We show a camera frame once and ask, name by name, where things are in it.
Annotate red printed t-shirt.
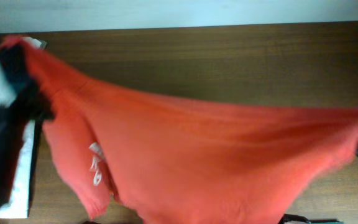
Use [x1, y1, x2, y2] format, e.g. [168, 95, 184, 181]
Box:
[0, 36, 358, 223]

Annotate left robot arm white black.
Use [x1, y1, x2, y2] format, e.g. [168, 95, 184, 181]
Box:
[0, 46, 54, 207]

